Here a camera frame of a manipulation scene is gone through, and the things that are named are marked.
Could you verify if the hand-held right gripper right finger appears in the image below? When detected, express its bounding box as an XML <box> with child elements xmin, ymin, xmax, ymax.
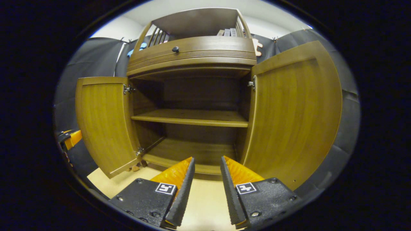
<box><xmin>220</xmin><ymin>156</ymin><xmax>302</xmax><ymax>230</ymax></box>

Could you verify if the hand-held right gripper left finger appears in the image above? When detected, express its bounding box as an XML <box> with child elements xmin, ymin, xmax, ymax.
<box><xmin>109</xmin><ymin>157</ymin><xmax>196</xmax><ymax>229</ymax></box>

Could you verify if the wooden double-door shoe cabinet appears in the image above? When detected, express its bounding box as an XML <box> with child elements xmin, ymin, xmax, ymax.
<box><xmin>75</xmin><ymin>7</ymin><xmax>343</xmax><ymax>191</ymax></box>

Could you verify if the wooden inner shelf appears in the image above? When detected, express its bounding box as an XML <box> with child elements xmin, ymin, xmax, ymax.
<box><xmin>131</xmin><ymin>108</ymin><xmax>249</xmax><ymax>128</ymax></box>

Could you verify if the wooden cabinet door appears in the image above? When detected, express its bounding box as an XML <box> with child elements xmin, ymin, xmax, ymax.
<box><xmin>75</xmin><ymin>76</ymin><xmax>142</xmax><ymax>179</ymax></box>
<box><xmin>241</xmin><ymin>41</ymin><xmax>343</xmax><ymax>191</ymax></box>

